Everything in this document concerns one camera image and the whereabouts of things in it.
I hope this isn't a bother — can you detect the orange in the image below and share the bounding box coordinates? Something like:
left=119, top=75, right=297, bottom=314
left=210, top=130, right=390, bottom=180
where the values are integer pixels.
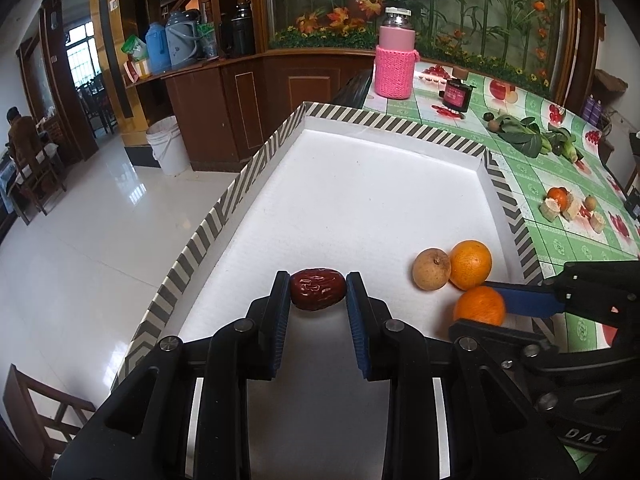
left=452, top=286, right=506, bottom=326
left=449, top=240, right=492, bottom=290

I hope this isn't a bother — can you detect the beige ginger chunk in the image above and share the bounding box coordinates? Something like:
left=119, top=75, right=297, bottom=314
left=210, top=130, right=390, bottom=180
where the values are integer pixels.
left=562, top=193, right=582, bottom=222

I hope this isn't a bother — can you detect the brown longan fruit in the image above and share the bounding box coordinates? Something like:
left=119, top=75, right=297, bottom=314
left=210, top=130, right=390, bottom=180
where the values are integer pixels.
left=411, top=248, right=451, bottom=292

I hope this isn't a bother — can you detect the red jujube date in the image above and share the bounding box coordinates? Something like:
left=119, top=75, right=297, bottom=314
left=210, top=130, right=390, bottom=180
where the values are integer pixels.
left=290, top=268, right=346, bottom=311

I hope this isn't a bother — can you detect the orange tangerine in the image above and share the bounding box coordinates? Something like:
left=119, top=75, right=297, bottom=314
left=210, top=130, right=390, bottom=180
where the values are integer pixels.
left=547, top=186, right=568, bottom=212

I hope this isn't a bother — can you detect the green checkered tablecloth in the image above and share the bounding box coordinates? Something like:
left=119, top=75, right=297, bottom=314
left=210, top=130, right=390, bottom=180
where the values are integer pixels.
left=362, top=60, right=640, bottom=476

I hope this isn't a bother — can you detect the small green bok choy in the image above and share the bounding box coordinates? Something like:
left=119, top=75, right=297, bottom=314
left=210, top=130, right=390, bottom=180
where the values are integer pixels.
left=544, top=124, right=584, bottom=164

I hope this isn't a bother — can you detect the large green leafy vegetable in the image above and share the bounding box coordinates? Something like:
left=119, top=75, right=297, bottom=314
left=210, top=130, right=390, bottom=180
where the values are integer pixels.
left=496, top=115, right=552, bottom=158

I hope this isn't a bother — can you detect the brown kiwi fruit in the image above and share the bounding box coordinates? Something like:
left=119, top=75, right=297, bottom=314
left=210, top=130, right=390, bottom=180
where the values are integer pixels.
left=487, top=119, right=500, bottom=132

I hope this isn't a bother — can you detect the black jar pink label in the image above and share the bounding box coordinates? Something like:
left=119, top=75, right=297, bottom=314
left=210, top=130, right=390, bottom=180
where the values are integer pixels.
left=439, top=78, right=474, bottom=114

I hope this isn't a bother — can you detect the white tray striped rim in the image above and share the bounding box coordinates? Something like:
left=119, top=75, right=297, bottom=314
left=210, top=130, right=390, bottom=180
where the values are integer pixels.
left=124, top=103, right=542, bottom=479

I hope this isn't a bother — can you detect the wooden chair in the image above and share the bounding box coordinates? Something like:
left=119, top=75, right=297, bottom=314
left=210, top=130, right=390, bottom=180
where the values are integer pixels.
left=6, top=143, right=66, bottom=224

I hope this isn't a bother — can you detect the white plastic bucket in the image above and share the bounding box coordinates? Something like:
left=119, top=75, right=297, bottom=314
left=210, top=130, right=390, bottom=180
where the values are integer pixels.
left=146, top=116, right=191, bottom=177

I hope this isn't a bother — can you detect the pink knitted sleeve bottle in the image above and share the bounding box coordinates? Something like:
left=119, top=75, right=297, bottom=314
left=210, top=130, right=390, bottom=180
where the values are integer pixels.
left=373, top=6, right=420, bottom=100

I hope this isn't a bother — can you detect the grey kettle jug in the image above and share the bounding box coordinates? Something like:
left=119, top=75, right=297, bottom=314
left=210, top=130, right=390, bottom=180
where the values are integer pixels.
left=165, top=10, right=201, bottom=70

